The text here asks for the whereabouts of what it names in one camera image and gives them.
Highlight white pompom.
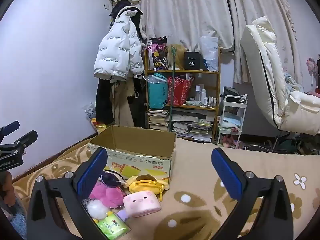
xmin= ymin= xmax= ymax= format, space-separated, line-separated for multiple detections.
xmin=87 ymin=200 xmax=108 ymax=220

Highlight white puffer jacket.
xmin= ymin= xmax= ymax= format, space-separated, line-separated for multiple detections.
xmin=93 ymin=6 xmax=145 ymax=81

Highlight stack of books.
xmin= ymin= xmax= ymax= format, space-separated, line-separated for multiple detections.
xmin=147 ymin=109 xmax=170 ymax=131

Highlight blue rug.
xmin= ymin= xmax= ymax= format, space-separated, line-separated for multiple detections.
xmin=10 ymin=197 xmax=27 ymax=240

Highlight pink plush toys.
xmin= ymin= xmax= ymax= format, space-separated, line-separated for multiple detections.
xmin=221 ymin=135 xmax=241 ymax=148

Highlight light blue cloth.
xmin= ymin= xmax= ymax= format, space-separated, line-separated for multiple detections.
xmin=284 ymin=72 xmax=305 ymax=93

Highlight wooden shelf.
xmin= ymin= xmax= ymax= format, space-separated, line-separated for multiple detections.
xmin=144 ymin=47 xmax=222 ymax=144

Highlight colourful printed bag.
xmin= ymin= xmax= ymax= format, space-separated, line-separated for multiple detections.
xmin=149 ymin=37 xmax=168 ymax=71

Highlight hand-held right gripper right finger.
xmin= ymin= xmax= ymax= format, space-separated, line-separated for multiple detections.
xmin=211 ymin=147 xmax=294 ymax=240

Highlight yellow plush toy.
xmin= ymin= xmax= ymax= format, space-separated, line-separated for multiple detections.
xmin=126 ymin=174 xmax=170 ymax=202

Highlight red patterned bag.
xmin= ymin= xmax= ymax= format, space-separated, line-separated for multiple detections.
xmin=167 ymin=74 xmax=192 ymax=106

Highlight printed cardboard box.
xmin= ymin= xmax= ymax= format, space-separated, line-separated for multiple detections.
xmin=89 ymin=125 xmax=177 ymax=184

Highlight green pole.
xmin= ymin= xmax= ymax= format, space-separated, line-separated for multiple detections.
xmin=169 ymin=46 xmax=175 ymax=132

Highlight dark hanging coat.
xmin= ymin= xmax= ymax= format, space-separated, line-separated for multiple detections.
xmin=95 ymin=79 xmax=115 ymax=125

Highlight chair base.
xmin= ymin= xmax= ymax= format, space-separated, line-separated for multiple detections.
xmin=244 ymin=132 xmax=300 ymax=154

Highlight beige hanging coat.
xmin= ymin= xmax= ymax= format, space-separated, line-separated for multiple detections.
xmin=110 ymin=80 xmax=136 ymax=128

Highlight beige floral printed blanket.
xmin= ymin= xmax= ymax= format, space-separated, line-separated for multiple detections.
xmin=11 ymin=135 xmax=320 ymax=240

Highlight floral beige curtain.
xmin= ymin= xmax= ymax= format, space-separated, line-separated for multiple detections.
xmin=139 ymin=0 xmax=234 ymax=53
xmin=222 ymin=0 xmax=303 ymax=84

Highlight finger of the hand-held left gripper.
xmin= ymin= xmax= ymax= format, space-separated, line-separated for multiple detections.
xmin=0 ymin=130 xmax=38 ymax=155
xmin=0 ymin=121 xmax=20 ymax=137

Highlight white trolley cart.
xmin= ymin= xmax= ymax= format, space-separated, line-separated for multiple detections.
xmin=217 ymin=95 xmax=248 ymax=147

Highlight pile of books and papers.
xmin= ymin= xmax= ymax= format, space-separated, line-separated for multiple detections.
xmin=171 ymin=111 xmax=215 ymax=142

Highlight black bag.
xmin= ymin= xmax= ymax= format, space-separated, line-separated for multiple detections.
xmin=223 ymin=86 xmax=240 ymax=98

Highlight clear plastic bag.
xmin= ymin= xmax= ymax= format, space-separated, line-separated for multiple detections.
xmin=199 ymin=36 xmax=219 ymax=72

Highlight black hanging garment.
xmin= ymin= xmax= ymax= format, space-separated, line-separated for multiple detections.
xmin=132 ymin=76 xmax=147 ymax=128

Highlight black box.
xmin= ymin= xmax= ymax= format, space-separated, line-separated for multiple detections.
xmin=184 ymin=52 xmax=200 ymax=70

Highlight plush doll with pink skirt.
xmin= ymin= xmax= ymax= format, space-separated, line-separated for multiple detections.
xmin=89 ymin=170 xmax=126 ymax=209

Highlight person's left hand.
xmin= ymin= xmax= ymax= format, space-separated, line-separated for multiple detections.
xmin=0 ymin=171 xmax=16 ymax=207

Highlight black hat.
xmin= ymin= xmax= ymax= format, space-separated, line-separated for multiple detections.
xmin=111 ymin=0 xmax=143 ymax=18

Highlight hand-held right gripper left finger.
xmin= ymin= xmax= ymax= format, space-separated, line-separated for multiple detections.
xmin=26 ymin=147 xmax=108 ymax=240

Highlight pink fan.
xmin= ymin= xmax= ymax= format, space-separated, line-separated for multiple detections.
xmin=306 ymin=57 xmax=318 ymax=77

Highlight pile of snack packets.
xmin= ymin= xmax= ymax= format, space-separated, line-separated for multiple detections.
xmin=84 ymin=101 xmax=105 ymax=133

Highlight teal bag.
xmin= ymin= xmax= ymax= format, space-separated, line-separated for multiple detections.
xmin=147 ymin=74 xmax=168 ymax=110

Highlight group of cosmetic bottles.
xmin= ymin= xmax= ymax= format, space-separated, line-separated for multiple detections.
xmin=194 ymin=85 xmax=218 ymax=105

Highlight green tissue pack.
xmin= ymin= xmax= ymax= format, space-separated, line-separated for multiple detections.
xmin=96 ymin=214 xmax=132 ymax=240

